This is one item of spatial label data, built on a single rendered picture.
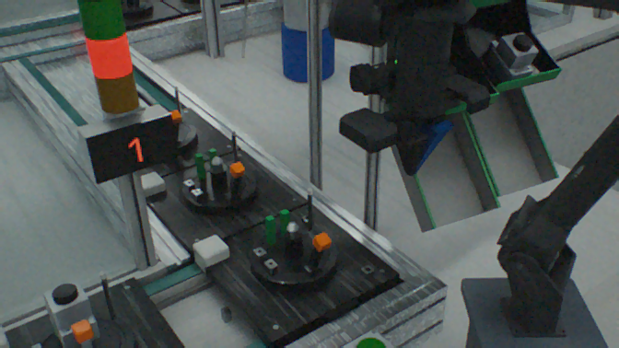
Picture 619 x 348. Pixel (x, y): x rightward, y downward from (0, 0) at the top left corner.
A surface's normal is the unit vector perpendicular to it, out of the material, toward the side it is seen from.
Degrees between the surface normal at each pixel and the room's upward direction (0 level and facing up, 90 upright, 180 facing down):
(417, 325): 90
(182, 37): 90
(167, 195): 0
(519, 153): 45
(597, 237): 0
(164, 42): 90
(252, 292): 0
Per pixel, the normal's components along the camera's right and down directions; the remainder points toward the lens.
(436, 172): 0.29, -0.26
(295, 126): -0.02, -0.84
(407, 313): 0.58, 0.43
